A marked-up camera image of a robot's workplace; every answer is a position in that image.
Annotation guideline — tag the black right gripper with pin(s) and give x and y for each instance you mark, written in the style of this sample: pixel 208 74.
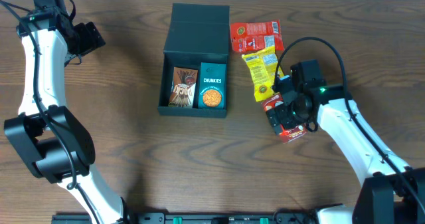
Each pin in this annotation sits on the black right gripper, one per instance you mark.
pixel 281 110

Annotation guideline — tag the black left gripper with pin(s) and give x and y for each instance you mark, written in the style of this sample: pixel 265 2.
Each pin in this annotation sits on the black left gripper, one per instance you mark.
pixel 91 39

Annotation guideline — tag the red Hello Panda box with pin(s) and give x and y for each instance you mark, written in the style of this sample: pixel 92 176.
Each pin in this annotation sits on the red Hello Panda box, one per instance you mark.
pixel 284 138

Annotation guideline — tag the teal Chunkies cookie box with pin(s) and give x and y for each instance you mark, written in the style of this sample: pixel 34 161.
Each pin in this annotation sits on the teal Chunkies cookie box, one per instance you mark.
pixel 212 86

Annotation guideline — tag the brown Pocky box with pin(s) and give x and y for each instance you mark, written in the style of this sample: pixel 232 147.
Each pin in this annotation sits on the brown Pocky box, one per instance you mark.
pixel 183 87

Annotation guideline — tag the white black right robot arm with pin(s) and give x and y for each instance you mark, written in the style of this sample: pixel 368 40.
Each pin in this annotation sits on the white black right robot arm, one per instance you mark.
pixel 391 190

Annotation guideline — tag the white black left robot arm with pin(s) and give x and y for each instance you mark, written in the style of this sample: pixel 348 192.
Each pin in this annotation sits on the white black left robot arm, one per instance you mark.
pixel 48 138

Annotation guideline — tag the yellow snack packet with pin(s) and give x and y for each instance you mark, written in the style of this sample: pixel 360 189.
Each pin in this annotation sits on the yellow snack packet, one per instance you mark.
pixel 262 66

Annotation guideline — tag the red snack packet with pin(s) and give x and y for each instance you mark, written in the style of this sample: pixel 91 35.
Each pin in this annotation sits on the red snack packet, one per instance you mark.
pixel 249 37

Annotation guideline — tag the dark green open box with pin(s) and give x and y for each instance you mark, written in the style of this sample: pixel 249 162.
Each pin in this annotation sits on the dark green open box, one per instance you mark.
pixel 197 34

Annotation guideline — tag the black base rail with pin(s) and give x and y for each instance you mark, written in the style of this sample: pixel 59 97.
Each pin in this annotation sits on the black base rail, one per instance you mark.
pixel 279 218

